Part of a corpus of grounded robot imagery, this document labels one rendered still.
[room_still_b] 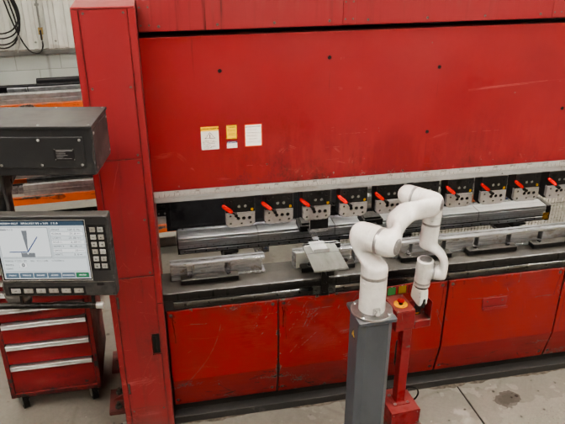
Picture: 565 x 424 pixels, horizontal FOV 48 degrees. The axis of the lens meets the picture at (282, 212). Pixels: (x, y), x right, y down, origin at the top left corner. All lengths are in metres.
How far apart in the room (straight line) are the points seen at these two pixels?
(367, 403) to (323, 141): 1.28
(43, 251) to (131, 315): 0.77
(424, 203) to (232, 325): 1.23
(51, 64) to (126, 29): 4.69
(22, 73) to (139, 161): 4.66
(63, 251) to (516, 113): 2.34
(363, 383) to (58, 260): 1.47
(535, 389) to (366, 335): 1.65
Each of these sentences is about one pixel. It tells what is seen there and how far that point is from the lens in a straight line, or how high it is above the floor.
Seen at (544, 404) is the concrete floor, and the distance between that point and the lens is 4.25.
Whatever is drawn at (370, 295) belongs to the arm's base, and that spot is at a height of 1.12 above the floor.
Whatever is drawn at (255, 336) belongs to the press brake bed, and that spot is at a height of 0.55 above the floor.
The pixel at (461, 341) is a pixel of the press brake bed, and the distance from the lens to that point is 4.01.
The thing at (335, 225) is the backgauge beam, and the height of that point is 0.98.
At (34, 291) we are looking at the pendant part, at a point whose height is 1.27.
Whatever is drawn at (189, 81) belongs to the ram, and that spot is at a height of 1.93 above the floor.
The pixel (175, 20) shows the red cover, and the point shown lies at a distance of 2.95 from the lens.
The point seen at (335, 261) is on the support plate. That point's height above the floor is 1.00.
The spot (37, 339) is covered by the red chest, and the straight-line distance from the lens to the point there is 3.84.
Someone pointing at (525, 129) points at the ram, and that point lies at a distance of 3.66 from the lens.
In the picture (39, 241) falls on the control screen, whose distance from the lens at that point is 2.65.
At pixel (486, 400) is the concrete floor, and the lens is 4.17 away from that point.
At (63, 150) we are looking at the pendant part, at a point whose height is 1.86.
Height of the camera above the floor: 2.66
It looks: 26 degrees down
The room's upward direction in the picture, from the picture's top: straight up
